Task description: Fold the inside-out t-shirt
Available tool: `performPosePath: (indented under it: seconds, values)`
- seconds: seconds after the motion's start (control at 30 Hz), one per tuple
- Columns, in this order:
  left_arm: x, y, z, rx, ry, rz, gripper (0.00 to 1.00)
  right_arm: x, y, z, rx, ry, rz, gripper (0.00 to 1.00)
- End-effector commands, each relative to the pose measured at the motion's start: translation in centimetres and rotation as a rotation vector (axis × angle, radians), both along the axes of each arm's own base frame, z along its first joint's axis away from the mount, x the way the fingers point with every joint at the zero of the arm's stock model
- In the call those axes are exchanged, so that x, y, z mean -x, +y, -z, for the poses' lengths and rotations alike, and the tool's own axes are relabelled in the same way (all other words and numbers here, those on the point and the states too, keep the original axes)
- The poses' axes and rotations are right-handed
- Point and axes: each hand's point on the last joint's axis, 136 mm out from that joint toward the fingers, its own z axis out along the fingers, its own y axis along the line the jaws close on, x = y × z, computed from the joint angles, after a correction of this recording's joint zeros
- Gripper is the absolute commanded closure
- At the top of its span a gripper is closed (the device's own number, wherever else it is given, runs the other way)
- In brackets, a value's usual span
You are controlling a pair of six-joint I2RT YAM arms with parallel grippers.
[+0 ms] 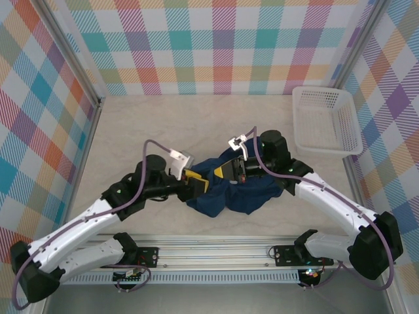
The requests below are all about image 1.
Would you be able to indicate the navy blue t-shirt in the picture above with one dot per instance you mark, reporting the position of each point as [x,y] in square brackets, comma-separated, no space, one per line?
[242,196]

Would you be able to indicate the white plastic mesh basket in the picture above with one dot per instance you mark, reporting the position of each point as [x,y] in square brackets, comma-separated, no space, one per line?
[327,131]

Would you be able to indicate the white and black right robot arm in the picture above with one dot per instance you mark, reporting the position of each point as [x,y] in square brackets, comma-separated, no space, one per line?
[334,206]

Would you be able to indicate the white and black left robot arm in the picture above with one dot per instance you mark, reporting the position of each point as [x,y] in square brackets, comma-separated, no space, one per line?
[65,232]

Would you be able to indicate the grey metal sheet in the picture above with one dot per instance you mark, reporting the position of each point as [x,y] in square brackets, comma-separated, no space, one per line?
[212,301]

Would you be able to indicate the small circuit board with LEDs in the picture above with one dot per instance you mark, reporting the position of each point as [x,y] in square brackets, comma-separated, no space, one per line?
[311,274]

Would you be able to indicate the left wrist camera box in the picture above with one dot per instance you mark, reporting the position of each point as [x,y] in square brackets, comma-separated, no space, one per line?
[181,158]

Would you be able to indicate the aluminium mounting rail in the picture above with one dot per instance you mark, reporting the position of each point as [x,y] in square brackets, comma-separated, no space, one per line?
[212,253]

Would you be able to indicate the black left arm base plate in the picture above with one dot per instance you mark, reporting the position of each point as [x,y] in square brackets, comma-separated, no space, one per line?
[149,256]

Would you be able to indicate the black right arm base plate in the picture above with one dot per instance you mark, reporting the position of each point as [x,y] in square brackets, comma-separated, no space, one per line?
[284,256]

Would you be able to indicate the aluminium corner post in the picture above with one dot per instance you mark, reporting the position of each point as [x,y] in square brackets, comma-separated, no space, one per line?
[355,49]
[70,52]

